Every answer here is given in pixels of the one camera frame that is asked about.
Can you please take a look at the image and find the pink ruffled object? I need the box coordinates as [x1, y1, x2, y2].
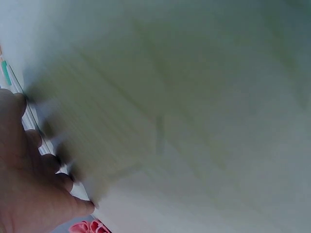
[69, 219, 110, 233]

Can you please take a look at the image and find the person's left hand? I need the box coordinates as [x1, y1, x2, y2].
[0, 88, 95, 233]

